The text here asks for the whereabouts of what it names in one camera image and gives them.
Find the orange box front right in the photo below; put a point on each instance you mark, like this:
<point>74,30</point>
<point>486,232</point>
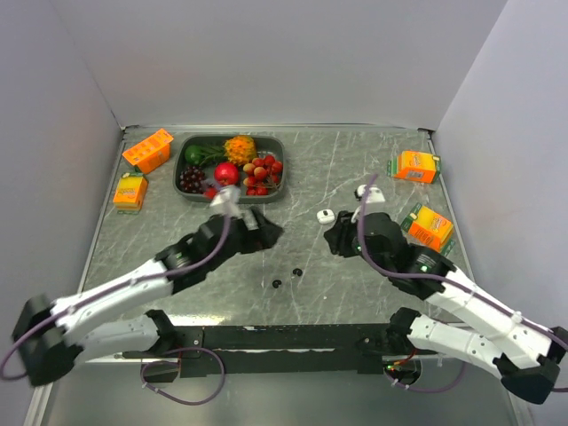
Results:
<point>429,228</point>

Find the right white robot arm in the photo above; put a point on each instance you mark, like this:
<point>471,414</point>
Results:
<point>523,355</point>

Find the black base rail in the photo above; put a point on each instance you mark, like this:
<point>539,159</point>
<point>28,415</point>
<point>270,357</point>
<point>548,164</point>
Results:
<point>284,349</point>

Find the orange box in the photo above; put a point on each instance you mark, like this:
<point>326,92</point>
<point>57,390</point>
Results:
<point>415,166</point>
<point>429,228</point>

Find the red lychee cluster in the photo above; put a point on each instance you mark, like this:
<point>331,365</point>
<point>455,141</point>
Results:
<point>263,176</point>

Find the white earbud charging case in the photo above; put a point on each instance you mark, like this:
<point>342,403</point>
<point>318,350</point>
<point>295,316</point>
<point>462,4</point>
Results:
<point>325,216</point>

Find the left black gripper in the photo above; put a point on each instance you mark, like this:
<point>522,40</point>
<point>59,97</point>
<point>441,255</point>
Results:
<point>268,232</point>

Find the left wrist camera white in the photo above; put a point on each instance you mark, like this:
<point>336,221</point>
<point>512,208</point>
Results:
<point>224,200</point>

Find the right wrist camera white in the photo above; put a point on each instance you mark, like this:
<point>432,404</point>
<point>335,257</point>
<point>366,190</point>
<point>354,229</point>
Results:
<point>371,199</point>

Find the orange spiky fruit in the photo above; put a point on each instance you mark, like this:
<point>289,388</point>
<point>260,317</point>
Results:
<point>240,150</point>

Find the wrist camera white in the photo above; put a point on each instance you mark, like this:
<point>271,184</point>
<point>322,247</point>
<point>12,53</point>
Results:
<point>224,200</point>
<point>371,199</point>

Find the orange carton back left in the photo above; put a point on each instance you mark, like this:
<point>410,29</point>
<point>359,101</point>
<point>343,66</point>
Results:
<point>150,153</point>

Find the dark purple grape bunch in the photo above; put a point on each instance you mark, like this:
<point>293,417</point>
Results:
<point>192,179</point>

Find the green lime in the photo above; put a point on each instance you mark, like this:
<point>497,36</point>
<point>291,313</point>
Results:
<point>193,155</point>

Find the dark grey fruit tray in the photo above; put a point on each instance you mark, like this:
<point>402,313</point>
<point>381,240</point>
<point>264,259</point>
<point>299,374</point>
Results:
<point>214,154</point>

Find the red apple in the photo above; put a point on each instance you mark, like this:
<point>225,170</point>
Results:
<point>226,174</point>

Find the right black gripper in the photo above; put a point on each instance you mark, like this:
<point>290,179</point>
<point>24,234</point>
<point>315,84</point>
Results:
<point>337,236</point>

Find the orange sponge pack left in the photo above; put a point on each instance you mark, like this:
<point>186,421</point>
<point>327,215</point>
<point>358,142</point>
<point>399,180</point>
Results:
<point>130,192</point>

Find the orange box back right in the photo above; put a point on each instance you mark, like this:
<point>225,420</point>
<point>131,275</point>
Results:
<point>415,166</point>

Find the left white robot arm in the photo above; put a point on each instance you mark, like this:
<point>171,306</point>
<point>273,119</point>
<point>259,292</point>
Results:
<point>52,337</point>

